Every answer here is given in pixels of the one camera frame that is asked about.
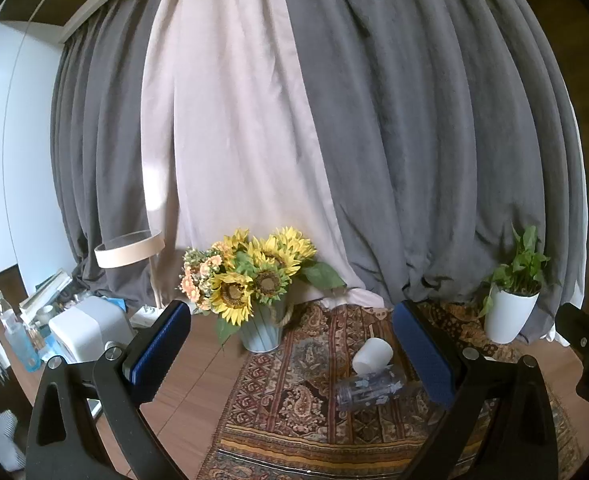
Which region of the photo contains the beige curtain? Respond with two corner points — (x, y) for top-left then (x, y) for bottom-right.
(139, 0), (395, 311)

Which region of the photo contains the sunflower bouquet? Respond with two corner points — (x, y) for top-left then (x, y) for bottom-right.
(177, 227), (348, 346)

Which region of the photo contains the stack of books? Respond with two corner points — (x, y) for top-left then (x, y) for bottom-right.
(18, 269), (75, 321)

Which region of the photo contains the pale blue metal bucket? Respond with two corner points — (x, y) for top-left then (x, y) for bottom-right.
(239, 297), (295, 353)

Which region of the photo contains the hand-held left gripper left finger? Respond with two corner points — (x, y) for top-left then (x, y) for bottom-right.
(26, 300), (192, 480)

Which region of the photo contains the clear printed glass cup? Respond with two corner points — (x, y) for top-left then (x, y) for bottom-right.
(335, 364), (408, 410)

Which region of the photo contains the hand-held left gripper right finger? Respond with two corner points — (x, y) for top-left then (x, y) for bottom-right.
(392, 300), (560, 480)

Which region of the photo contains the white cup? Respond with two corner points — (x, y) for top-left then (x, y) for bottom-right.
(352, 337), (394, 375)

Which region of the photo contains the white plant pot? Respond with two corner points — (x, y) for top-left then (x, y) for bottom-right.
(483, 282), (543, 345)

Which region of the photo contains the wide grey curtain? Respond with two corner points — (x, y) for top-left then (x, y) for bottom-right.
(277, 0), (588, 311)

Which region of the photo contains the narrow grey curtain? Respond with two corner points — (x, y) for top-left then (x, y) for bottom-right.
(49, 0), (185, 311)

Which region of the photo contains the patterned paisley rug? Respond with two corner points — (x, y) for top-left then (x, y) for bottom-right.
(197, 300), (583, 480)

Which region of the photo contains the clear bottle with blue liquid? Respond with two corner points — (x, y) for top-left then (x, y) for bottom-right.
(0, 289), (42, 373)

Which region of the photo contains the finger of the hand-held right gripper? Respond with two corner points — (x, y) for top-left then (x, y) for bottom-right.
(556, 302), (589, 417)

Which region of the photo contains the green potted plant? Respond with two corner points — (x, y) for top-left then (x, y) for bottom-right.
(479, 225), (553, 318)

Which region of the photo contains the white power strip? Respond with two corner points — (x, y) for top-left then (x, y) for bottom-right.
(129, 305), (168, 328)

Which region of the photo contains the white box appliance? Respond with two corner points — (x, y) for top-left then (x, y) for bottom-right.
(48, 296), (135, 363)

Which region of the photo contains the white round ring lamp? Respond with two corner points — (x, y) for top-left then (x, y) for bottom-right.
(93, 230), (168, 311)

